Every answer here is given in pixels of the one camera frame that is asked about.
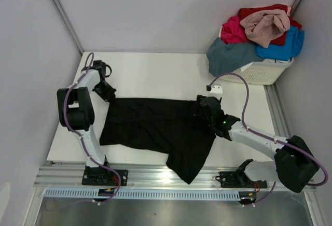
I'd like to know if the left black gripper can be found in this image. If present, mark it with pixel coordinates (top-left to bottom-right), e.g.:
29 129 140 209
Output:
92 81 116 105

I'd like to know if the black t shirt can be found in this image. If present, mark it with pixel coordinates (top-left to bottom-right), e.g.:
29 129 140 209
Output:
100 98 216 184

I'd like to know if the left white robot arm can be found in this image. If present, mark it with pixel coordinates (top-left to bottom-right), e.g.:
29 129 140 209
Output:
57 60 116 185

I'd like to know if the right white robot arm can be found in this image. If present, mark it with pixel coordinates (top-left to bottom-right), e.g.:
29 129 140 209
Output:
197 95 320 193

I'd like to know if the white laundry basket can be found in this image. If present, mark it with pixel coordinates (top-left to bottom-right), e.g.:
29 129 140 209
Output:
233 66 287 85

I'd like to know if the grey blue t shirt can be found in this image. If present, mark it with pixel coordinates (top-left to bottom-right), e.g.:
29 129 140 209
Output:
206 37 264 77

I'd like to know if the magenta t shirt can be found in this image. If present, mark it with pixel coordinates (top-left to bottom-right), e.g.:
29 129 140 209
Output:
220 16 248 44

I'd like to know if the beige pink t shirt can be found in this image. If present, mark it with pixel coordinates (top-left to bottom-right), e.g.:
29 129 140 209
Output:
240 9 291 48

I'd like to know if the bright blue t shirt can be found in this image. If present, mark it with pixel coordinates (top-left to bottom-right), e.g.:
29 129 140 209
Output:
255 26 305 61

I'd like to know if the dark red t shirt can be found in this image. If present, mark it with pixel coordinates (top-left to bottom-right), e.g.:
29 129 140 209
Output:
238 4 302 46

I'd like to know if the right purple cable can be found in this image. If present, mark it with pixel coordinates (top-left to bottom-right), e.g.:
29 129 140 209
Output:
207 72 329 207

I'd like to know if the purple cable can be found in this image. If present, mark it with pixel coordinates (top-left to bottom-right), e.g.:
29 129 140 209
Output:
207 72 329 207
46 52 122 211

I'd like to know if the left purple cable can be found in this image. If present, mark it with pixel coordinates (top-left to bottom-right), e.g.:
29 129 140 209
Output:
46 52 122 211

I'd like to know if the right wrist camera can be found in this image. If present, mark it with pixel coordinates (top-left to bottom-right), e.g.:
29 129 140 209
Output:
206 84 223 100

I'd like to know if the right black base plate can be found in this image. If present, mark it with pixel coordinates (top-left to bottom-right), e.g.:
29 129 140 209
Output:
215 171 268 189

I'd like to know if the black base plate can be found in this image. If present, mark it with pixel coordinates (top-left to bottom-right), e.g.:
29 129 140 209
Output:
215 171 268 189
81 166 119 186

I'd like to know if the aluminium mounting rail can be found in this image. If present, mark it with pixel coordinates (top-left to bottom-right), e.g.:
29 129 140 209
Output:
34 161 317 192

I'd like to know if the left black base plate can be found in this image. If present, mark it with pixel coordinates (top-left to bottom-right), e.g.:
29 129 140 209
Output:
81 166 119 186

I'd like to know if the white slotted cable duct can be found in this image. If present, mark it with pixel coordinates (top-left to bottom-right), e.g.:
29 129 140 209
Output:
44 188 241 201

